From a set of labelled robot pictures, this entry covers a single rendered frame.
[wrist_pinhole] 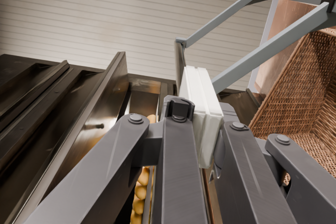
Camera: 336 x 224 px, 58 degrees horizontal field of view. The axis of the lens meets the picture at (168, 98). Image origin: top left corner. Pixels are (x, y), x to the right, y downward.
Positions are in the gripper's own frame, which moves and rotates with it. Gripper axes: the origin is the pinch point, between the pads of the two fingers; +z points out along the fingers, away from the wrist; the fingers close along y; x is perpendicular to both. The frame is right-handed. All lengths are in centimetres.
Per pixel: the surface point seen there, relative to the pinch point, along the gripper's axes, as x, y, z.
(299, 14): -3, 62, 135
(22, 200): -37, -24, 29
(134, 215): -102, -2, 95
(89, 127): -40, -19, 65
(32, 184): -37, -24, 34
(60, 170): -37, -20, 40
